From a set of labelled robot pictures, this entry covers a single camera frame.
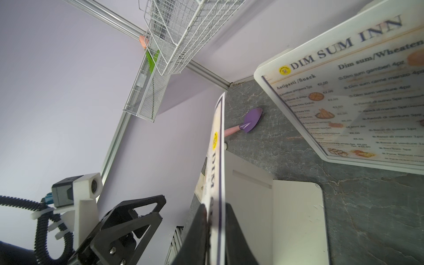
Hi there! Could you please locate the white mesh wall basket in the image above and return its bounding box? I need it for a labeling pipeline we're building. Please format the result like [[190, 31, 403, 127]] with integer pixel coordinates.
[[124, 50, 171, 123]]

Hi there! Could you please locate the white menu holder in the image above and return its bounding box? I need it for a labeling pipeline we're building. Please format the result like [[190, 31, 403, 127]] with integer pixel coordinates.
[[224, 150, 330, 265], [253, 0, 424, 176]]

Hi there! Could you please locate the white wire wall shelf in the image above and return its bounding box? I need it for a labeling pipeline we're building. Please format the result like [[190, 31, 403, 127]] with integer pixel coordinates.
[[144, 1, 245, 75]]

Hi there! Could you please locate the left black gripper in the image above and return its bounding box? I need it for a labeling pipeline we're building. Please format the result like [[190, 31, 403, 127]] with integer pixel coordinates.
[[67, 195, 166, 265]]

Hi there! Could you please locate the purple pink toy trowel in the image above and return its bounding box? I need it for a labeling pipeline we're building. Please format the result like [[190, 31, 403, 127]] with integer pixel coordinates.
[[224, 108, 263, 137]]

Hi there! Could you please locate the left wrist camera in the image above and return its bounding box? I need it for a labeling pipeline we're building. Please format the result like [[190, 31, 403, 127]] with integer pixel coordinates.
[[32, 173, 103, 250]]

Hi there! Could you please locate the pink artificial tulip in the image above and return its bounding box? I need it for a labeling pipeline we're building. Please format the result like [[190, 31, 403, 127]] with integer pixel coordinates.
[[139, 35, 160, 74]]

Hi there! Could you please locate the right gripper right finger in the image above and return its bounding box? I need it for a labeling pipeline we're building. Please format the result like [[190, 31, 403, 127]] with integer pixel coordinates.
[[225, 203, 258, 265]]

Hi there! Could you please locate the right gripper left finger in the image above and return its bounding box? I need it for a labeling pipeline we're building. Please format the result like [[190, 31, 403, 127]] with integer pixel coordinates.
[[172, 204, 209, 265]]

